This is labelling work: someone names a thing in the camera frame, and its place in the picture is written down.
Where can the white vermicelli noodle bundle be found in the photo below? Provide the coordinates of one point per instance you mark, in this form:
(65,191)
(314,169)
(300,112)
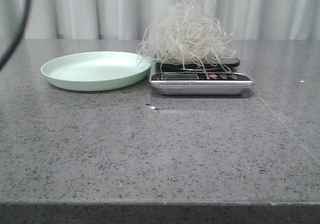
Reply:
(185,34)

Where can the silver black kitchen scale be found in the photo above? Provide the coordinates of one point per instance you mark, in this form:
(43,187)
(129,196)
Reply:
(189,79)

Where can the pale green plastic plate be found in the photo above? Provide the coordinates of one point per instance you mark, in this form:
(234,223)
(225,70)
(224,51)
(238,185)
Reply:
(95,71)

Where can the white pleated curtain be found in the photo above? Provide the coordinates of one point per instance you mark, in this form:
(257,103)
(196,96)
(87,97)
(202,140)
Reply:
(127,19)

